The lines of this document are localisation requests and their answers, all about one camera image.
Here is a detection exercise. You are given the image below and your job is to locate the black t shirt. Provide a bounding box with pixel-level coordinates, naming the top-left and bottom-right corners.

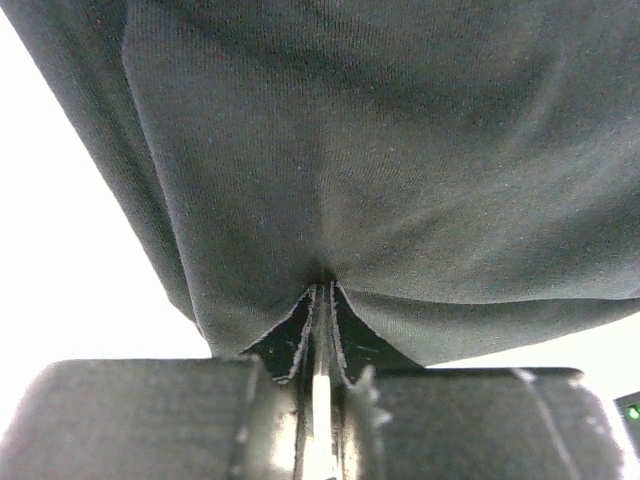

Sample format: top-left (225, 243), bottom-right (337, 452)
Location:
top-left (1, 1), bottom-right (639, 365)

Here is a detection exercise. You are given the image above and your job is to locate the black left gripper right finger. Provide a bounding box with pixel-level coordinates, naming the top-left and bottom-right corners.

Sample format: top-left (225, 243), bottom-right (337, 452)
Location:
top-left (329, 281), bottom-right (424, 479)

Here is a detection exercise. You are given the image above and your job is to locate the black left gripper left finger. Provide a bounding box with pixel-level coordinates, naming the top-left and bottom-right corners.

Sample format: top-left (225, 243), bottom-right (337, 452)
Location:
top-left (239, 287), bottom-right (317, 479)

